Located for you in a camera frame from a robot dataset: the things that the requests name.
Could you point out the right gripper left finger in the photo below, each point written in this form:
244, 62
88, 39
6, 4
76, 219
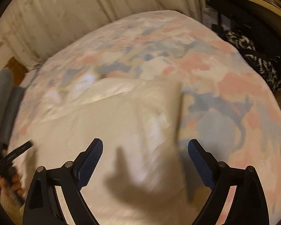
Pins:
42, 205

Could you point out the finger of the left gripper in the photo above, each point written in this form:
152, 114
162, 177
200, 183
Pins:
6, 161

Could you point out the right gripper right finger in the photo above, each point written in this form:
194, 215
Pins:
249, 204

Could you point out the white shiny puffer jacket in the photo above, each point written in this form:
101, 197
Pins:
139, 178

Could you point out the person left hand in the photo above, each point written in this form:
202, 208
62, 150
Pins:
14, 185

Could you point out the dark grey bolster pillow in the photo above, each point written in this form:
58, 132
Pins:
10, 114

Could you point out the light blue-grey bolster pillow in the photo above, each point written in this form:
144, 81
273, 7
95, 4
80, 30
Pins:
6, 87

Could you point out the wooden headboard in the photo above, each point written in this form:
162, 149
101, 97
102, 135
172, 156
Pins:
18, 70

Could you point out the pastel cat pattern bedspread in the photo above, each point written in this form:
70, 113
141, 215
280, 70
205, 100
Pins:
224, 104

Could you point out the black white patterned garment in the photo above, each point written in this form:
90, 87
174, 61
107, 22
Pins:
267, 65

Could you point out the cream patterned curtain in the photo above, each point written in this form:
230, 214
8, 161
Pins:
33, 30

